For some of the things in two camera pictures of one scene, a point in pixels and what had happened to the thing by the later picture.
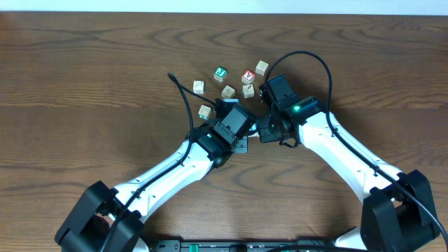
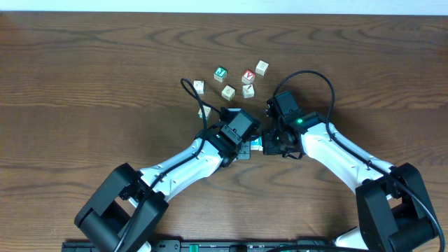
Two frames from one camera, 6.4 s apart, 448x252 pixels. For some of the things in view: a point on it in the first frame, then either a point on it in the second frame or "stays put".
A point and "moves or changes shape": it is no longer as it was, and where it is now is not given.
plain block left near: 204,112 stays put
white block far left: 199,87 stays put
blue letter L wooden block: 253,133 moves or changes shape
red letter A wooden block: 248,76 stays put
